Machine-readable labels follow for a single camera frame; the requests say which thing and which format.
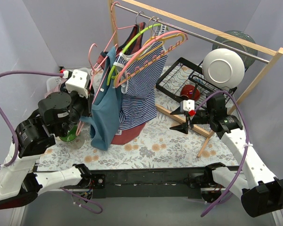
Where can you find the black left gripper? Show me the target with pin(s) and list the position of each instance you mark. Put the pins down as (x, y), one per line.
(87, 106)

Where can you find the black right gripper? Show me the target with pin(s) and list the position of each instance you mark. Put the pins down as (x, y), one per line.
(187, 119)

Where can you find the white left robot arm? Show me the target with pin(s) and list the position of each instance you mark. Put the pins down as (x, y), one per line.
(54, 117)

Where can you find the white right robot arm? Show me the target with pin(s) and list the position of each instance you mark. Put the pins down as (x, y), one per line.
(258, 188)

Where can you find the thick pink plastic hanger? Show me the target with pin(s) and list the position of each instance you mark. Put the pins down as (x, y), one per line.
(153, 42)

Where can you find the blue white striped tank top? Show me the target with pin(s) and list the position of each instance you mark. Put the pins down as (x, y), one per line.
(138, 94)

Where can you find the yellow plastic hanger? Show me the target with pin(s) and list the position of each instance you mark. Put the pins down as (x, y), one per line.
(160, 29)

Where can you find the red tank top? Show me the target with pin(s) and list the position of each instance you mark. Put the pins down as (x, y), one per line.
(123, 137)

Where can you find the green plastic hanger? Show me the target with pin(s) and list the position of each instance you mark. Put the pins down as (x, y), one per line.
(112, 73)

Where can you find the red ceramic bowl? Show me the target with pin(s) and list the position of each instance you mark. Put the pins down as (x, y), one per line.
(190, 92)

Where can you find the pink garment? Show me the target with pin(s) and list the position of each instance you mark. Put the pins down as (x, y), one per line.
(58, 88)

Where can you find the green mug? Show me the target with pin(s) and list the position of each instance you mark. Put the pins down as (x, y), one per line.
(71, 135)

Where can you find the white plastic laundry basket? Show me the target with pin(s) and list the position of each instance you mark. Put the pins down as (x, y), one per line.
(55, 81)

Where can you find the floral table mat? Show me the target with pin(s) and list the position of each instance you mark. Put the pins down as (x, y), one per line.
(157, 146)

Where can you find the white ceramic plate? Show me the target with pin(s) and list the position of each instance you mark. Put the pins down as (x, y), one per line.
(223, 68)

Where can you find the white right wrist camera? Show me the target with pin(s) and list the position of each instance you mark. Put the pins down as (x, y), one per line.
(187, 106)

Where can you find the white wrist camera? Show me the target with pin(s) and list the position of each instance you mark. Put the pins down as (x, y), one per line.
(78, 82)
(187, 106)

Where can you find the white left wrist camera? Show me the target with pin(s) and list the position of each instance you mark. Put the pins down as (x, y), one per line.
(78, 82)

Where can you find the black wire dish rack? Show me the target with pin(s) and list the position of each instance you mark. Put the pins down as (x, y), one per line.
(182, 73)

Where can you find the pink wire hanger at post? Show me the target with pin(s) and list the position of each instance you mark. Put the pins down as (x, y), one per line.
(115, 28)

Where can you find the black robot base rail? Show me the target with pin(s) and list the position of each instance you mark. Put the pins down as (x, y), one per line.
(163, 182)

